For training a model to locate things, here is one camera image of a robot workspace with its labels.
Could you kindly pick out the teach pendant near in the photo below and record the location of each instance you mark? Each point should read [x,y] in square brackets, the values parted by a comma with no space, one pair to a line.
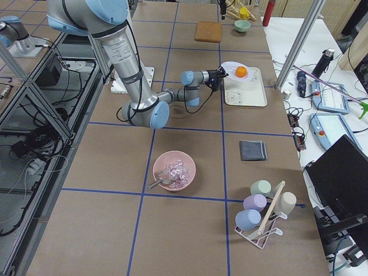
[329,128]

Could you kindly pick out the folded dark umbrella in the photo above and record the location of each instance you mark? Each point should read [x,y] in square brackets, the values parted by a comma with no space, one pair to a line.
[301,84]

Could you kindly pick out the metal scoop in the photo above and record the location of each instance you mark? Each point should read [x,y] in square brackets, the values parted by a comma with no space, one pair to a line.
[163,178]

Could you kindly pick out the folded grey cloth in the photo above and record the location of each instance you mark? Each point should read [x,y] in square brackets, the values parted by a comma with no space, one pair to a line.
[253,150]

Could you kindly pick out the light green bowl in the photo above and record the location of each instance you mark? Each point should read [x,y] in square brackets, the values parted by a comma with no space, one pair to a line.
[242,26]

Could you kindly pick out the teach pendant far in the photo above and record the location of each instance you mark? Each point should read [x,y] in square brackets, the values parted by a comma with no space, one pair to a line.
[327,99]

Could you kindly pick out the aluminium frame post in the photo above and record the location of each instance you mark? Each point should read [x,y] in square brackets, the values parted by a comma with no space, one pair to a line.
[299,41]

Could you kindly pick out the blue cup on rack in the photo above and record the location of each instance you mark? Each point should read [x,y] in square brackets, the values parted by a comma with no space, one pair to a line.
[247,219]

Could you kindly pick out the white wire cup rack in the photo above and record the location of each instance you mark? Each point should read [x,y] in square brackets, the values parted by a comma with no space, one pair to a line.
[259,235]

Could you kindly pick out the green cup on rack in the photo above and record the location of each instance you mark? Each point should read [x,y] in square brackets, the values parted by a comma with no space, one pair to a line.
[261,187]

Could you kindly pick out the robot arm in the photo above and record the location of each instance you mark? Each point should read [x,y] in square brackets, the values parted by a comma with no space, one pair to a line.
[107,22]
[12,30]

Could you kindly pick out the beige cup on rack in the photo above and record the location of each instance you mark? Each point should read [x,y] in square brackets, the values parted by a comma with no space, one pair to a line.
[285,203]

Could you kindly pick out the clear ice cubes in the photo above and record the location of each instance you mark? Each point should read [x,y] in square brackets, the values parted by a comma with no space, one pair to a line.
[179,173]

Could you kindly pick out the black water bottle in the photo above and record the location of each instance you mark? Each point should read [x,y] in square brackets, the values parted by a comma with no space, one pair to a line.
[323,63]

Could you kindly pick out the brown wooden tray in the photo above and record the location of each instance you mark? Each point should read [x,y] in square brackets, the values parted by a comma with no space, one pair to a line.
[208,32]

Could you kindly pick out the red bottle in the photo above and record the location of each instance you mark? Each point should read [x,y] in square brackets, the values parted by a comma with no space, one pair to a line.
[268,12]

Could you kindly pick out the black power strip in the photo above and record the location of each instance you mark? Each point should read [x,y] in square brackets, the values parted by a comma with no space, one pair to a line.
[297,132]

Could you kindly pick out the cream bear tray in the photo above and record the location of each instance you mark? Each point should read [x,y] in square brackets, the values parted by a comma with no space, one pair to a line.
[246,91]

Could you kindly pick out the wooden cup rack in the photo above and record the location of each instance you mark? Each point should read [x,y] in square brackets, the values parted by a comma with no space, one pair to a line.
[233,7]

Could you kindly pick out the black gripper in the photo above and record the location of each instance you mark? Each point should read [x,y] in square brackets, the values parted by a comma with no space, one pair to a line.
[213,75]

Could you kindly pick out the yellow cup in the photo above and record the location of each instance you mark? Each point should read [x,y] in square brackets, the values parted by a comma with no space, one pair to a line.
[244,13]

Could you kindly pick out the pink bowl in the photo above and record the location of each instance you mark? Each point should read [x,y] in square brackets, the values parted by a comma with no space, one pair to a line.
[171,157]

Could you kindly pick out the white round plate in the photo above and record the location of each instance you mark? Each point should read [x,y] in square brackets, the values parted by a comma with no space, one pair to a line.
[230,68]

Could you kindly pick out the teach pendant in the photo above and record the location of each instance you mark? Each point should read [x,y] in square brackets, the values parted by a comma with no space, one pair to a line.
[327,99]
[329,128]

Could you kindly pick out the orange fruit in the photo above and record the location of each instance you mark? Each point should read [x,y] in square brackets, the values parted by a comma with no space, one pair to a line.
[241,72]

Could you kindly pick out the black monitor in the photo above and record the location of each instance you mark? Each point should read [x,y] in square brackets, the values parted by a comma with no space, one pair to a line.
[340,180]

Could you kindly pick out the purple cup on rack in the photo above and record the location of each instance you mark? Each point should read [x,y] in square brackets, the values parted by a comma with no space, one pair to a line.
[256,202]

